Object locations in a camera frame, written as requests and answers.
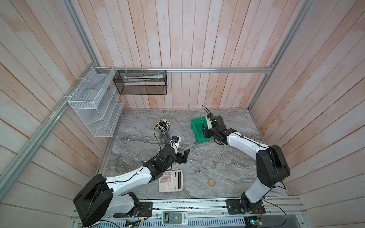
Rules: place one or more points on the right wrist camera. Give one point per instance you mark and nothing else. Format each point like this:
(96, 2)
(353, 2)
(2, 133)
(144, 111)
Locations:
(208, 120)

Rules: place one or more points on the metal cup of pens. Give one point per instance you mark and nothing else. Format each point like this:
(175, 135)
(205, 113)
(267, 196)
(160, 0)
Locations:
(163, 127)

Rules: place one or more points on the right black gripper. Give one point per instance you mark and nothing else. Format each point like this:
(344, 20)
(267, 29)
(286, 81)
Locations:
(206, 132)

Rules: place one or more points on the green plastic bin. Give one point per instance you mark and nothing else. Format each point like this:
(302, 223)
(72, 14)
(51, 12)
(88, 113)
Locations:
(196, 126)

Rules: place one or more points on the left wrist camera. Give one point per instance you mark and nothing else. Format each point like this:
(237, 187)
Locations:
(175, 143)

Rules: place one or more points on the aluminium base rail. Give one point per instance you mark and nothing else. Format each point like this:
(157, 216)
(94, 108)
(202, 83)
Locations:
(274, 212)

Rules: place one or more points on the white wire mesh shelf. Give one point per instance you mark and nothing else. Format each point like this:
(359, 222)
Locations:
(96, 101)

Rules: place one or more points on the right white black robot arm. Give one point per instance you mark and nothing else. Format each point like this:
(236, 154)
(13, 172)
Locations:
(271, 164)

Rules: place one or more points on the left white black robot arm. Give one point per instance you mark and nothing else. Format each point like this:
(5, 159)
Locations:
(112, 195)

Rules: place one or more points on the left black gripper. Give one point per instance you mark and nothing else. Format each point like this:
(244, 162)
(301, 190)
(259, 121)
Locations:
(180, 159)

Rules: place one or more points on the white remote control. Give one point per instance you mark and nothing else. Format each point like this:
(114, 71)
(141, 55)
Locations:
(175, 218)

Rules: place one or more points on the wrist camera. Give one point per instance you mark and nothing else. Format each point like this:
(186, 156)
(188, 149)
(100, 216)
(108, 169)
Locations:
(175, 143)
(208, 120)

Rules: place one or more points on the pink white calculator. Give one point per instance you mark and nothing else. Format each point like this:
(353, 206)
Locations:
(171, 181)

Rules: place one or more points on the black mesh wall basket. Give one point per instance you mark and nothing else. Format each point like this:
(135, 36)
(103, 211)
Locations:
(141, 82)

